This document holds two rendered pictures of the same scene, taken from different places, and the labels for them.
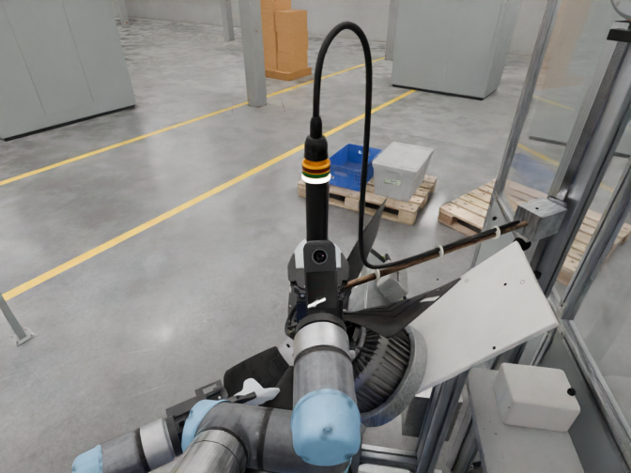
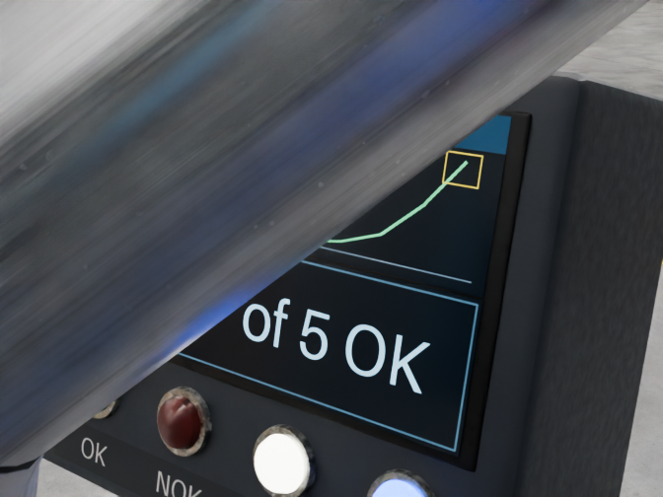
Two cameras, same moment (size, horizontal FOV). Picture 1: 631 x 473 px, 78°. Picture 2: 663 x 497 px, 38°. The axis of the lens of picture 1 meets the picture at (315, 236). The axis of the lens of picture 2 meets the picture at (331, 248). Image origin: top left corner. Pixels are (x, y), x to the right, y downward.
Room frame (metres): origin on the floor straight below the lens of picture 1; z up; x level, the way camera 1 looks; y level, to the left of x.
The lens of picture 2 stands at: (-0.03, 0.55, 1.30)
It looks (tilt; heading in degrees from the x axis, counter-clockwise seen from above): 20 degrees down; 29
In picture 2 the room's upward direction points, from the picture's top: 2 degrees counter-clockwise
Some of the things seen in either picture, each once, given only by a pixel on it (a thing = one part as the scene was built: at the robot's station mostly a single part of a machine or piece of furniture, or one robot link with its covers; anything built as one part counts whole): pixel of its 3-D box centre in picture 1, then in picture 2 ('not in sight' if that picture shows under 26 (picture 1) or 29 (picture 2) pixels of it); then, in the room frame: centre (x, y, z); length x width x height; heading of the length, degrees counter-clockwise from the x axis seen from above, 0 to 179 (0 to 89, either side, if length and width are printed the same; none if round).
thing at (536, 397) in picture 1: (531, 391); not in sight; (0.65, -0.60, 0.92); 0.17 x 0.16 x 0.11; 82
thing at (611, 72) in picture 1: (568, 175); not in sight; (0.85, -0.61, 1.48); 0.05 x 0.03 x 0.62; 27
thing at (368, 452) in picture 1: (387, 456); not in sight; (0.65, -0.24, 0.56); 0.19 x 0.04 x 0.04; 82
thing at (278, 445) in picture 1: (310, 444); not in sight; (0.27, 0.01, 1.36); 0.11 x 0.08 x 0.11; 82
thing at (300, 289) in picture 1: (319, 310); not in sight; (0.43, -0.01, 1.46); 0.12 x 0.08 x 0.09; 2
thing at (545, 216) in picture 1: (539, 218); not in sight; (0.83, -0.56, 1.37); 0.10 x 0.07 x 0.09; 117
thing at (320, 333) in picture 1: (324, 349); not in sight; (0.35, -0.01, 1.47); 0.08 x 0.05 x 0.08; 92
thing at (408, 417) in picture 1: (429, 406); not in sight; (0.72, -0.37, 0.73); 0.15 x 0.09 x 0.22; 82
